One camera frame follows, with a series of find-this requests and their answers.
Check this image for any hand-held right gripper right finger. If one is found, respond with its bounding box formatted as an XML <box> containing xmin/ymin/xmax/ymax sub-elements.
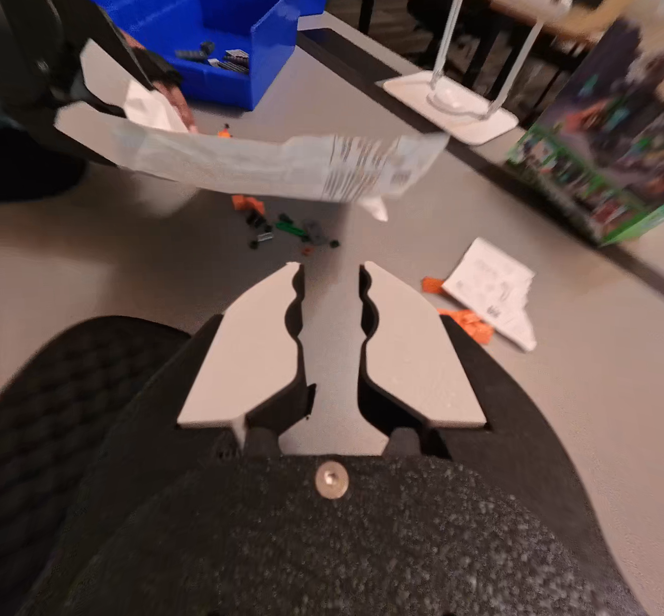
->
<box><xmin>358</xmin><ymin>261</ymin><xmax>488</xmax><ymax>430</ymax></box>

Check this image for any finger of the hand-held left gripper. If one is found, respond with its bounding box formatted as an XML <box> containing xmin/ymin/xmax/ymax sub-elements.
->
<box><xmin>54</xmin><ymin>101</ymin><xmax>129</xmax><ymax>166</ymax></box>
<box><xmin>79</xmin><ymin>39</ymin><xmax>155</xmax><ymax>109</ymax></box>

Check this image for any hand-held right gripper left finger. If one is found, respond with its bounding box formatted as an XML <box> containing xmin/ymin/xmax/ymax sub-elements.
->
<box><xmin>176</xmin><ymin>261</ymin><xmax>317</xmax><ymax>448</ymax></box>

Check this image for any white paper bag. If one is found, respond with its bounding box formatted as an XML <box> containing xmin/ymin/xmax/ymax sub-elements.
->
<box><xmin>111</xmin><ymin>81</ymin><xmax>451</xmax><ymax>223</ymax></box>
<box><xmin>440</xmin><ymin>237</ymin><xmax>538</xmax><ymax>352</ymax></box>

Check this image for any large orange lego plate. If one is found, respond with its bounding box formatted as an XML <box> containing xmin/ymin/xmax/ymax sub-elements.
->
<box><xmin>438</xmin><ymin>308</ymin><xmax>496</xmax><ymax>346</ymax></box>

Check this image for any dark grey lego plate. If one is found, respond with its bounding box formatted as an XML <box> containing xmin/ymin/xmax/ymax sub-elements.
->
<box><xmin>173</xmin><ymin>40</ymin><xmax>216</xmax><ymax>63</ymax></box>

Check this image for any grey ridged lego piece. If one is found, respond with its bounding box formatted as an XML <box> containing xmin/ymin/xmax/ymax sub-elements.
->
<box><xmin>207</xmin><ymin>47</ymin><xmax>251</xmax><ymax>75</ymax></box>

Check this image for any lego set box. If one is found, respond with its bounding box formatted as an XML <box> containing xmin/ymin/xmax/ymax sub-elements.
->
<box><xmin>505</xmin><ymin>18</ymin><xmax>664</xmax><ymax>248</ymax></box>

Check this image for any person's left hand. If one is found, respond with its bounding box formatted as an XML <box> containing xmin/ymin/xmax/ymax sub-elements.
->
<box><xmin>118</xmin><ymin>29</ymin><xmax>199</xmax><ymax>134</ymax></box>

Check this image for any flat white paper bag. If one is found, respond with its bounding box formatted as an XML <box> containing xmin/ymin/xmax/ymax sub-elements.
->
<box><xmin>440</xmin><ymin>237</ymin><xmax>538</xmax><ymax>352</ymax></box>

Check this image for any black wrist rest pad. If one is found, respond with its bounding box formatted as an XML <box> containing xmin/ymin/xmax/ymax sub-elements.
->
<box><xmin>0</xmin><ymin>315</ymin><xmax>191</xmax><ymax>602</ymax></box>

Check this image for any white stand base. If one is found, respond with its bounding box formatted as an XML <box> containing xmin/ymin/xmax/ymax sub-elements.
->
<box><xmin>382</xmin><ymin>0</ymin><xmax>595</xmax><ymax>148</ymax></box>

